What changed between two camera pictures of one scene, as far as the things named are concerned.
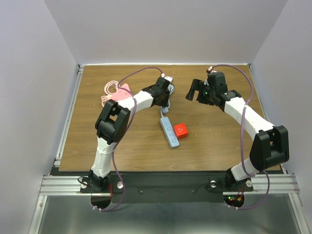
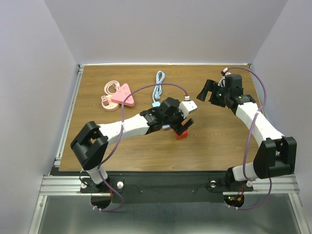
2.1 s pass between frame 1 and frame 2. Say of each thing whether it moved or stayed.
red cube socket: stayed
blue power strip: moved
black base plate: stayed
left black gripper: moved
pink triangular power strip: stayed
